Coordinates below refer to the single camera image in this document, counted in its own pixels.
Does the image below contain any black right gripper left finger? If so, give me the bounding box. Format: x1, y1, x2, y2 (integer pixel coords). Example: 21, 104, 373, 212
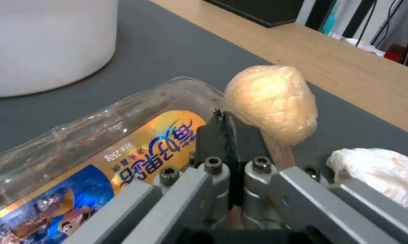
63, 109, 233, 244

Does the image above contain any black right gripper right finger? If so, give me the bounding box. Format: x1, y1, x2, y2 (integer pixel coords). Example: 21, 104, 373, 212
227, 111, 408, 244

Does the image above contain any beige plastic wrap ball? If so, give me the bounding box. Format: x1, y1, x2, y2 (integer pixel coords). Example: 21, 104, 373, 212
224, 65, 318, 170

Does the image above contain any white crumpled tissue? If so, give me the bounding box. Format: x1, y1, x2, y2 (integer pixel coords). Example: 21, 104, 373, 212
326, 148, 408, 212

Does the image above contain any clear plastic bottle blue-yellow label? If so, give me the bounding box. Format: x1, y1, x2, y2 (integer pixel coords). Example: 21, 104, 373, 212
0, 77, 229, 244

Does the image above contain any dark grey table mat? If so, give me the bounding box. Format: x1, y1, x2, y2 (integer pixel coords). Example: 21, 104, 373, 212
0, 0, 408, 178

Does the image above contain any red small box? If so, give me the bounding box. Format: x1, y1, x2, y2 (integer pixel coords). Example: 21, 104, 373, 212
386, 44, 408, 62

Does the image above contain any teal bottle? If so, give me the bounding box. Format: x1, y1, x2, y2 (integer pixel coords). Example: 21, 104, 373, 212
324, 4, 341, 37

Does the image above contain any black flat box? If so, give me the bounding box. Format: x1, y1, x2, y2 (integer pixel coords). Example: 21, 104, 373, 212
203, 0, 337, 28

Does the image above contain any white round bucket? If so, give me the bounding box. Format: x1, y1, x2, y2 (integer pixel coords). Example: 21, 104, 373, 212
0, 0, 119, 99

